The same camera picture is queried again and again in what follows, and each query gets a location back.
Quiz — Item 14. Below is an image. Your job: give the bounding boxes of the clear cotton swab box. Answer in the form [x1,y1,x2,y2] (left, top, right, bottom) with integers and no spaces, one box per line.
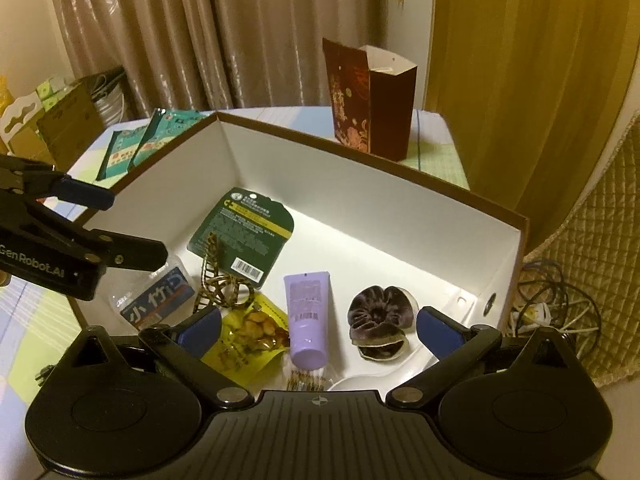
[107,255,195,330]

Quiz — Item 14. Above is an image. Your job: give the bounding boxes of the tortoiseshell hair claw clip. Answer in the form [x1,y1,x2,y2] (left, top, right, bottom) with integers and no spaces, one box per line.
[193,232,255,313]

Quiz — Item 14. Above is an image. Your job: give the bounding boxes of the yellow snack packet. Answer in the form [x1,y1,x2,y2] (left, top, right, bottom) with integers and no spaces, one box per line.
[201,292,290,389]

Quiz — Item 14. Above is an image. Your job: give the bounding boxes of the dark purple scrunchie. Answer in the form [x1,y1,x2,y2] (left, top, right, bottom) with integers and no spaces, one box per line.
[347,285,418,362]

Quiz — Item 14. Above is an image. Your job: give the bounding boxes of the wooden cotton swab bag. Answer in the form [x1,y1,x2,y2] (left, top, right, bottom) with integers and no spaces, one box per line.
[284,367,333,392]

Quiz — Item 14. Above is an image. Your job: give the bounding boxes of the dark green face mask packet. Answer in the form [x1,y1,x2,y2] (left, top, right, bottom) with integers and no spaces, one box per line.
[186,188,294,288]

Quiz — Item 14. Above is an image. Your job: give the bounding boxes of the purple cream tube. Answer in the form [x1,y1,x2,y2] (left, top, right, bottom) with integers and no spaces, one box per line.
[283,271,330,370]

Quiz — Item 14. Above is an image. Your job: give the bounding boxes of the brown cardboard carton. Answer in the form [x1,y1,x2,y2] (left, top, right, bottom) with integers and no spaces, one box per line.
[37,84,105,171]

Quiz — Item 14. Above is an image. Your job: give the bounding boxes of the checked tablecloth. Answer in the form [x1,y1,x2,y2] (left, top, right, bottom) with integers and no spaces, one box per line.
[1,106,469,479]

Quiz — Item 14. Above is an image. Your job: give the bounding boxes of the green packet front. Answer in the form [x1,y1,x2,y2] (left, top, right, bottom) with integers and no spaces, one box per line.
[96,126,146,181]

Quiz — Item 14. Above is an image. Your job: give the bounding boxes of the green packet rear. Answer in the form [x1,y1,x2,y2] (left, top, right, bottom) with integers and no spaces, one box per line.
[128,108,207,170]

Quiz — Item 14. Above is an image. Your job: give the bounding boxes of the brown cardboard storage box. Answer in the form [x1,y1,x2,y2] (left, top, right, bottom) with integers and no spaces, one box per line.
[77,113,527,378]

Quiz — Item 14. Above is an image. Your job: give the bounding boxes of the quilted tan chair cushion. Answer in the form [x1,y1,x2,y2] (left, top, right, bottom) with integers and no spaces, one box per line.
[529,115,639,388]

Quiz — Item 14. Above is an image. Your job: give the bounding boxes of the beige curtain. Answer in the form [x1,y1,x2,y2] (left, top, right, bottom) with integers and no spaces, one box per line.
[53,0,384,115]

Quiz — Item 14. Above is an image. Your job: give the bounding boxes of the dark red gift bag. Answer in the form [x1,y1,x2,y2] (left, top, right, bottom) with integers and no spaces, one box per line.
[322,38,418,162]

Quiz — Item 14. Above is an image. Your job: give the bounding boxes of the tangled cables on floor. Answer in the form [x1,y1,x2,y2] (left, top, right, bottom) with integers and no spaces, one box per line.
[508,257,604,356]

